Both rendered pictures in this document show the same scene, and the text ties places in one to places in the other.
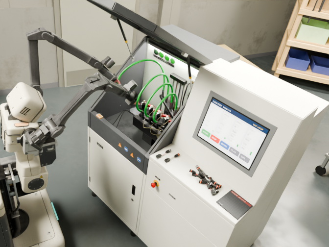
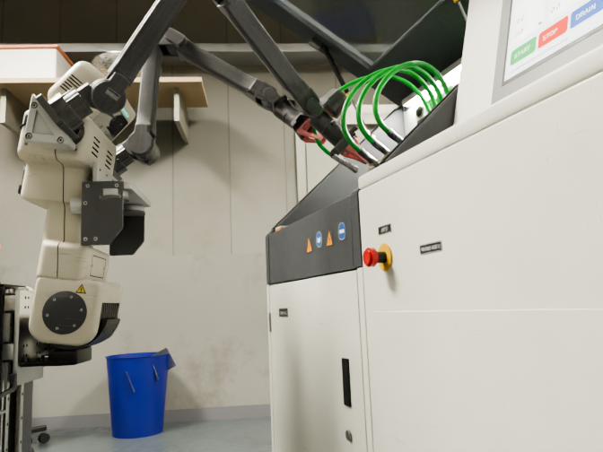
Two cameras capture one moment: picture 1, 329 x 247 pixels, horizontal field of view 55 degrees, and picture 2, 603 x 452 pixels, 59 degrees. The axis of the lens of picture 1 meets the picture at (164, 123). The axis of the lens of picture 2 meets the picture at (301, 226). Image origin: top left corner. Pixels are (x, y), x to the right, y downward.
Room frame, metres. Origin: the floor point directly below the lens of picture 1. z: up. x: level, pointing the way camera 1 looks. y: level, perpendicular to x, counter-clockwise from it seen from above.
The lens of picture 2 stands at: (0.58, -0.40, 0.72)
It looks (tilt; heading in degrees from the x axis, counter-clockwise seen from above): 9 degrees up; 31
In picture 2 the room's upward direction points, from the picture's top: 2 degrees counter-clockwise
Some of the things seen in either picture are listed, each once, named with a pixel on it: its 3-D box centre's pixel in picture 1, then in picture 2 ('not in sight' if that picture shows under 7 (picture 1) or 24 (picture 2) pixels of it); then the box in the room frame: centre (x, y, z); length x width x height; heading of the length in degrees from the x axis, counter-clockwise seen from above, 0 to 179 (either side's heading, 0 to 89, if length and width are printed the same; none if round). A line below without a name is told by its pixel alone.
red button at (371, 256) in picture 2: (154, 184); (375, 256); (1.50, 0.00, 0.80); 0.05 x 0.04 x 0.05; 52
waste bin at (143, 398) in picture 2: not in sight; (141, 389); (2.93, 2.23, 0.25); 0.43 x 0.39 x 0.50; 125
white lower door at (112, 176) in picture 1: (113, 180); (310, 412); (1.80, 0.34, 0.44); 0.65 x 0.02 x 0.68; 52
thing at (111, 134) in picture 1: (117, 139); (310, 247); (1.81, 0.32, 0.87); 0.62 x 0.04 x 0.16; 52
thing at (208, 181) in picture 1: (205, 178); not in sight; (1.42, -0.31, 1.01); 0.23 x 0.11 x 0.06; 52
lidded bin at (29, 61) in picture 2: not in sight; (34, 74); (2.48, 2.71, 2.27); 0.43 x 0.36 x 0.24; 126
